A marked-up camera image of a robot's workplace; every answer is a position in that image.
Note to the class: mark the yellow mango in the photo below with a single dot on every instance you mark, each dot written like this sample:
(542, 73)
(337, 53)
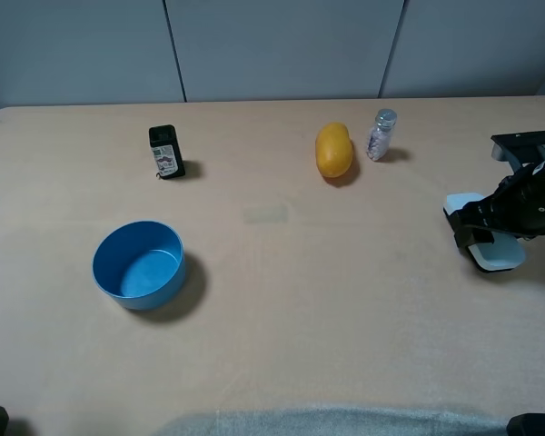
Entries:
(333, 150)

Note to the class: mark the black base corner right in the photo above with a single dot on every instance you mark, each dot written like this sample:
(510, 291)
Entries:
(527, 424)

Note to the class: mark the black labelled small box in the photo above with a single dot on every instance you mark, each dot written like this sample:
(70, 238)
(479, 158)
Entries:
(165, 148)

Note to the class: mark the blue round bowl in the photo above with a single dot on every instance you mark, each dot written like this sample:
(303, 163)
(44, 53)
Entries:
(140, 265)

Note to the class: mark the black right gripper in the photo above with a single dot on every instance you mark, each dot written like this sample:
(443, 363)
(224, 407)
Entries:
(517, 207)

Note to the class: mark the white rectangular box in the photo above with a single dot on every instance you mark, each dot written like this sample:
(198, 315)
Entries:
(504, 253)

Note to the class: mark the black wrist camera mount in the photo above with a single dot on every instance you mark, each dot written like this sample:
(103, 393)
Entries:
(519, 149)

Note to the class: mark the grey cloth at table edge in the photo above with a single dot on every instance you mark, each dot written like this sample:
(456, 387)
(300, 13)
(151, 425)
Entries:
(338, 419)

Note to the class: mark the clear bottle silver cap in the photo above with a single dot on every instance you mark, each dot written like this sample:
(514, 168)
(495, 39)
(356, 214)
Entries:
(381, 133)

